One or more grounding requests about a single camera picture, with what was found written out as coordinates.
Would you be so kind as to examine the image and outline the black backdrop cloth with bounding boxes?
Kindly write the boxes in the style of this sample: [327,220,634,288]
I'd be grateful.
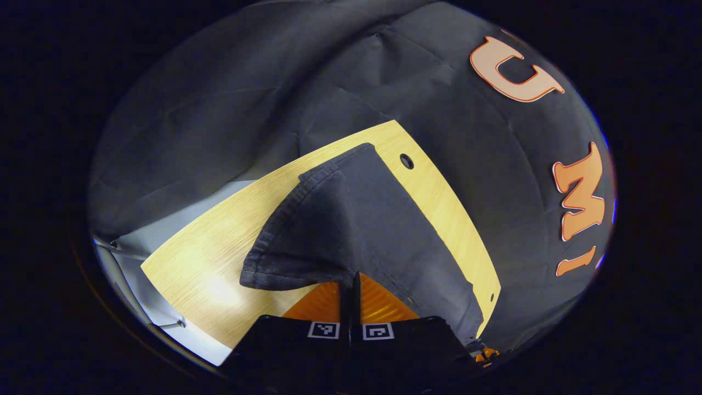
[88,0,618,354]

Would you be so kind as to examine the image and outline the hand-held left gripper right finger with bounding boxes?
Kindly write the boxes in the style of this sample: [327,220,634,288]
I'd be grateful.
[351,272,479,386]

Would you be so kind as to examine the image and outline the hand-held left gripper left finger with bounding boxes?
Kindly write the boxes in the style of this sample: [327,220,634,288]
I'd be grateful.
[222,281,352,386]

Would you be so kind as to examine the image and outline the dark grey jeans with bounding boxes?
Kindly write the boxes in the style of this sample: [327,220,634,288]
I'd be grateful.
[240,143,486,352]

